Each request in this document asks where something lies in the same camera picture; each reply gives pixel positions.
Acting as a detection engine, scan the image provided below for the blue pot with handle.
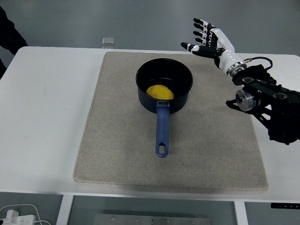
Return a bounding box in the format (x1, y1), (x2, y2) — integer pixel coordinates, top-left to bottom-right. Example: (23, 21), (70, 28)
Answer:
(135, 58), (194, 158)

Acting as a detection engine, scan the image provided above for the beige felt mat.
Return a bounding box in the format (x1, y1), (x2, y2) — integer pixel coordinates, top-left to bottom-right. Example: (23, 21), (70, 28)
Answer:
(73, 51), (269, 192)

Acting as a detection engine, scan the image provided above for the yellow potato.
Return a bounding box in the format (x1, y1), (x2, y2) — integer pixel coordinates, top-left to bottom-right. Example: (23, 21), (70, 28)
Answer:
(146, 84), (175, 101)

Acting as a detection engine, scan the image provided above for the small clear plastic box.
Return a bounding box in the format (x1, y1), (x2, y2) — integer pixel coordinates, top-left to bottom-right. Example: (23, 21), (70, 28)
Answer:
(102, 37), (115, 49)

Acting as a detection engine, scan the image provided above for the person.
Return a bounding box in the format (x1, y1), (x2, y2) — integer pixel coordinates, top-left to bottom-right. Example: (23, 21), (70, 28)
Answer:
(0, 6), (29, 78)

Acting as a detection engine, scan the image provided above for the black table control panel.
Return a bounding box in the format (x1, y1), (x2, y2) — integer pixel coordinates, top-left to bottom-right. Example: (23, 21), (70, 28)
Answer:
(271, 202), (300, 209)

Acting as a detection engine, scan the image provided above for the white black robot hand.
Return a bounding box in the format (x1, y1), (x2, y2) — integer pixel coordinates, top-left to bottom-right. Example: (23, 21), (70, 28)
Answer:
(180, 17), (243, 72)

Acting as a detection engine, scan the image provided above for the white power strip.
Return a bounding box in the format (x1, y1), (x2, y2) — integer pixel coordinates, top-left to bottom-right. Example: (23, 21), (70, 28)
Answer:
(0, 210), (36, 225)

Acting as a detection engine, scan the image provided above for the grey metal plate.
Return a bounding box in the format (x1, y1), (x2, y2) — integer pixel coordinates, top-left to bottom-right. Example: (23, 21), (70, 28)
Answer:
(93, 213), (211, 225)

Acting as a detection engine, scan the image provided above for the white table leg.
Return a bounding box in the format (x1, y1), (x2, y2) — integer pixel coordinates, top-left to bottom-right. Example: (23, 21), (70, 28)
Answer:
(56, 194), (75, 225)
(233, 201), (248, 225)

